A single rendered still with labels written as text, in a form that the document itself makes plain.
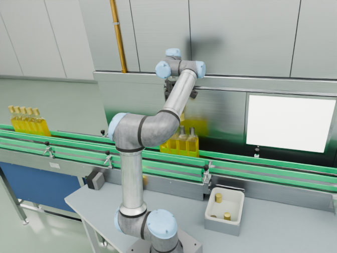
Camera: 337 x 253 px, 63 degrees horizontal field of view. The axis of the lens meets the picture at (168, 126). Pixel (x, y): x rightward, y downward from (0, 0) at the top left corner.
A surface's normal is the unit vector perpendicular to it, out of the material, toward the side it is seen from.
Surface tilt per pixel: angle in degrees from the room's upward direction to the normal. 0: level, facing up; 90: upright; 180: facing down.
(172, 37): 90
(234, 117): 90
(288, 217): 0
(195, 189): 90
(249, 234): 0
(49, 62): 90
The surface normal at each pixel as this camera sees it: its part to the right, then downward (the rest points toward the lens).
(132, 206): 0.00, 0.33
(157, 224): 0.03, -0.81
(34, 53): -0.34, 0.50
